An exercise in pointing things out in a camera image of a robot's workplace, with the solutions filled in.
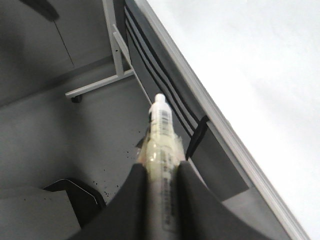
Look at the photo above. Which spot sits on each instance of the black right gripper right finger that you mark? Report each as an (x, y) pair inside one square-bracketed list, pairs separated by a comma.
[(244, 216)]

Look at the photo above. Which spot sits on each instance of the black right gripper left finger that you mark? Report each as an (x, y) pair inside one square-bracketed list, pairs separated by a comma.
[(123, 218)]

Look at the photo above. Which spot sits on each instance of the white whiteboard marker black tip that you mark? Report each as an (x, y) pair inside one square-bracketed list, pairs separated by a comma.
[(161, 154)]

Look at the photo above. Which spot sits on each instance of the black caster wheel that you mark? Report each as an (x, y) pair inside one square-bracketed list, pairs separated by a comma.
[(77, 99)]

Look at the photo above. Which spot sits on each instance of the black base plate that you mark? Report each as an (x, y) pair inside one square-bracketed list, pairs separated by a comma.
[(86, 201)]

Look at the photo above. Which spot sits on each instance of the white whiteboard with aluminium frame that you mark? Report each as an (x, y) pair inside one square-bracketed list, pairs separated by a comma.
[(255, 67)]

